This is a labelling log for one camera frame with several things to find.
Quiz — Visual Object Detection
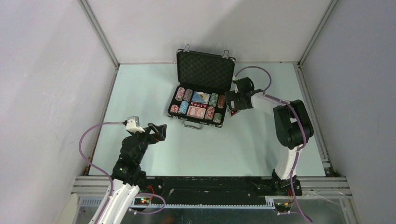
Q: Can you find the pink white chip stack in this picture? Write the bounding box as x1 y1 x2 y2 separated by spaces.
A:
175 87 185 101

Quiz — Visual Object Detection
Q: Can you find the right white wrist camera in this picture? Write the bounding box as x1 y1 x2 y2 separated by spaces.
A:
233 77 239 93

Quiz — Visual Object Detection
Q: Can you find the red white chip stack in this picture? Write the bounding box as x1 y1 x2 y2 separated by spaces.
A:
170 105 179 113
204 106 215 120

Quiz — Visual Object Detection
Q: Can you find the black poker set case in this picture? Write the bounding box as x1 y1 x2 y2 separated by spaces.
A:
167 48 236 129

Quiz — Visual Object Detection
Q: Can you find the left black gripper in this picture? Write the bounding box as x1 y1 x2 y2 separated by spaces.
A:
129 122 166 163

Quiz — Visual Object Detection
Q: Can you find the red playing card deck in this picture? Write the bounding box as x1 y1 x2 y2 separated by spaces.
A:
186 106 206 119

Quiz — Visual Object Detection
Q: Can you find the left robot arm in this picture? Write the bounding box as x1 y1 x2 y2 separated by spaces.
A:
90 121 167 224

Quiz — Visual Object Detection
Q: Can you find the row of red dice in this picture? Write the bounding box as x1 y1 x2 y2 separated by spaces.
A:
190 102 208 108

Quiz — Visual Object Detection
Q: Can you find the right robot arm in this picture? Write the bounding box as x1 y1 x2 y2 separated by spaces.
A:
225 77 314 195

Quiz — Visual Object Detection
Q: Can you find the orange brown chip stack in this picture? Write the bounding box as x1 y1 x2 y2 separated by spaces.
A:
217 95 226 109

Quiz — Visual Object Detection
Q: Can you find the white green chip stack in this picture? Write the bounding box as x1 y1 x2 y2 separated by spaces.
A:
213 113 222 124

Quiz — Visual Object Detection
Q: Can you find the blue playing card box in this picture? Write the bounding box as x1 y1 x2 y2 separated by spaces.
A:
191 91 211 105

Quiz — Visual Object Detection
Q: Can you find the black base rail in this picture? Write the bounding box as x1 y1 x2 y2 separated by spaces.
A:
128 176 302 206

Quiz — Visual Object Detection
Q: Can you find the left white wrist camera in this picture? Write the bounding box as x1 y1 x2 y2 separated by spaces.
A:
123 116 145 133

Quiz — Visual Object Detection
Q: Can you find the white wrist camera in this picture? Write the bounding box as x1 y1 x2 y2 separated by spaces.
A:
123 116 145 133
233 77 239 93

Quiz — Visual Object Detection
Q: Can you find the white ten chip stack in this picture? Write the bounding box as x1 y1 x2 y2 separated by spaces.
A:
178 101 189 114

